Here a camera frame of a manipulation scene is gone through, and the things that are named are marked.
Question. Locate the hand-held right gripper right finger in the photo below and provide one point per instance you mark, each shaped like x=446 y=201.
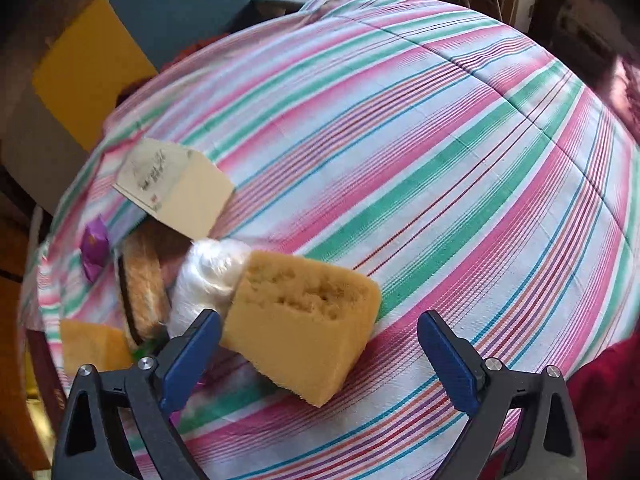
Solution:
x=447 y=360

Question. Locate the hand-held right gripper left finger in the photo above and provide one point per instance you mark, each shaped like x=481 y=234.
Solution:
x=192 y=360

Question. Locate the green label packet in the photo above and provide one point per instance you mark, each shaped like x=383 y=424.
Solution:
x=150 y=347

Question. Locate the wooden scrub brush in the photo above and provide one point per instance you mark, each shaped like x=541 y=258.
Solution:
x=144 y=280

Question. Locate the yellow sponge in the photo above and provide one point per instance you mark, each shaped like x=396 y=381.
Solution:
x=300 y=320
x=92 y=345

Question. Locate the purple wrapper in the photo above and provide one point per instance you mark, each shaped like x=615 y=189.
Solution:
x=94 y=247

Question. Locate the cream cardboard box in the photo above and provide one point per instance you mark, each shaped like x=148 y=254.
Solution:
x=185 y=195

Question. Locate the crimson red cloth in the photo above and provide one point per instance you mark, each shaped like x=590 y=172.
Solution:
x=610 y=400

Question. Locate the wooden cabinet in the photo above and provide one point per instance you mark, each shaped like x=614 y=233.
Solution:
x=12 y=280

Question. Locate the striped pink green cloth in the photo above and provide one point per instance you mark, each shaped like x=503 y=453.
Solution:
x=400 y=160

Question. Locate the grey yellow blue chair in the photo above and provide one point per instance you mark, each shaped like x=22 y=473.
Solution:
x=95 y=75

